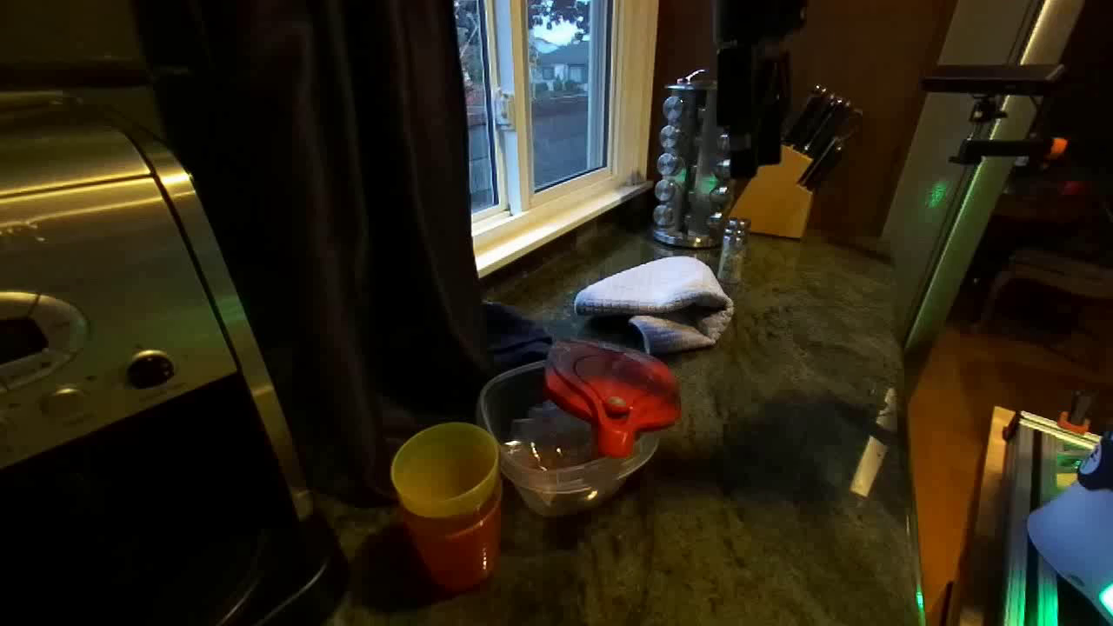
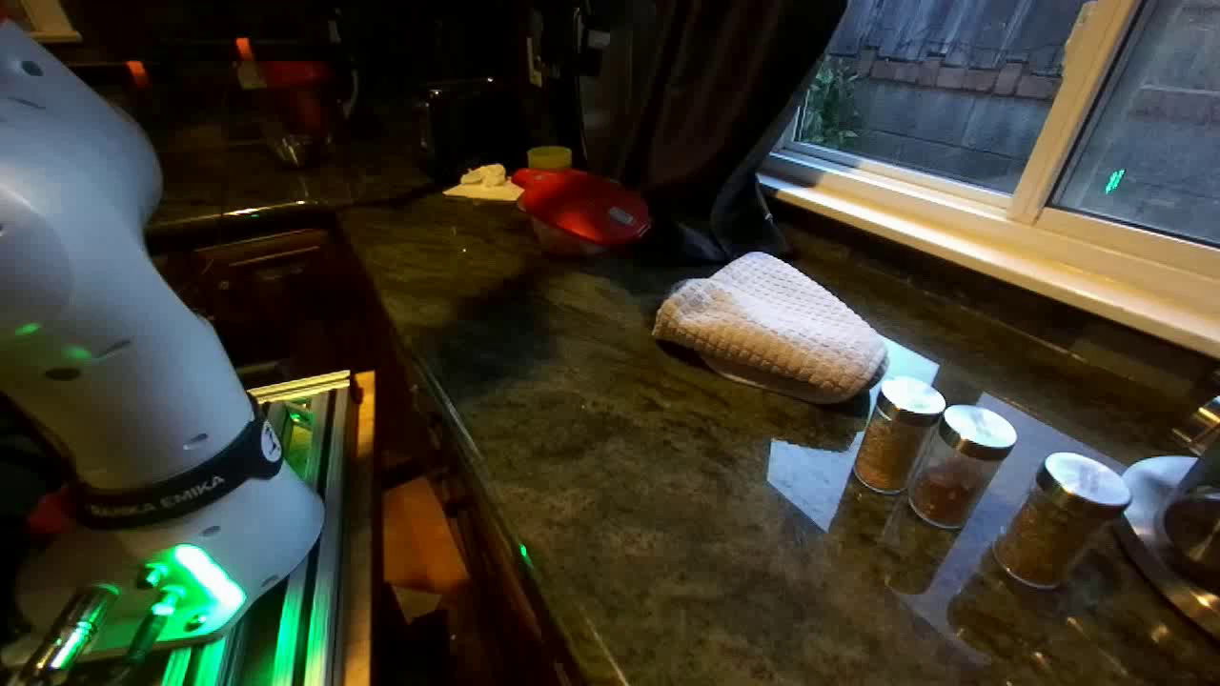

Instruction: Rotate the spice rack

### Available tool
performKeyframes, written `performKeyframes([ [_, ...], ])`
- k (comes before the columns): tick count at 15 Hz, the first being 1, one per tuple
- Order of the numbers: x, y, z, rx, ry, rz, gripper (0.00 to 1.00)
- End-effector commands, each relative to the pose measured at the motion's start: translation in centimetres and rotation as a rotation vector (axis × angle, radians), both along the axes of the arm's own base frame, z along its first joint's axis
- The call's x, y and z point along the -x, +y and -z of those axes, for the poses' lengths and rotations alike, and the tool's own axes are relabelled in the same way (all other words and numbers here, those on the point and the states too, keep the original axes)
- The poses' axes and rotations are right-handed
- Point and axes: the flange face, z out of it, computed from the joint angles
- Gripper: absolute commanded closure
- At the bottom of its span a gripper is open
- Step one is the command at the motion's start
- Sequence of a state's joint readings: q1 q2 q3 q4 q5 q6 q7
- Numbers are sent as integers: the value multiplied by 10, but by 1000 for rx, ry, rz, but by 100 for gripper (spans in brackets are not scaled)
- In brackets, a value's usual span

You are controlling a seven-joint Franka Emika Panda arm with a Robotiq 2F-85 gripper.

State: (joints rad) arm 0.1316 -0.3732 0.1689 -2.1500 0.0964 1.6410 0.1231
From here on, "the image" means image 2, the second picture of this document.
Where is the aluminium extrusion mounting frame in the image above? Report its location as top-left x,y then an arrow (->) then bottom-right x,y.
0,367 -> 380,686

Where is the round metal spice rack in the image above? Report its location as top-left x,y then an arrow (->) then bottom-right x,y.
1118,393 -> 1220,641

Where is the small yellow-green cup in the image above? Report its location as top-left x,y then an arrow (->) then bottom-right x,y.
521,140 -> 574,174

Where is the container with red lid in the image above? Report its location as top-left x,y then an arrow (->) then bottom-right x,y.
506,163 -> 657,254

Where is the white window frame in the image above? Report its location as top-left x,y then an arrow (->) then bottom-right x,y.
756,0 -> 1220,362

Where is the white waffle dish cloth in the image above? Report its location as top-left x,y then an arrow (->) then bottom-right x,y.
648,249 -> 892,408

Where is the dark curtain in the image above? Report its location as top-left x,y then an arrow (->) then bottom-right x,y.
574,0 -> 851,268

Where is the spice jar with metal lid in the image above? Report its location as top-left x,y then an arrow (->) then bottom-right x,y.
851,374 -> 949,498
990,451 -> 1135,594
903,400 -> 1022,535

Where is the crumpled white cloth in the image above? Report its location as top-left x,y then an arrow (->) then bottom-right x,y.
440,160 -> 527,207

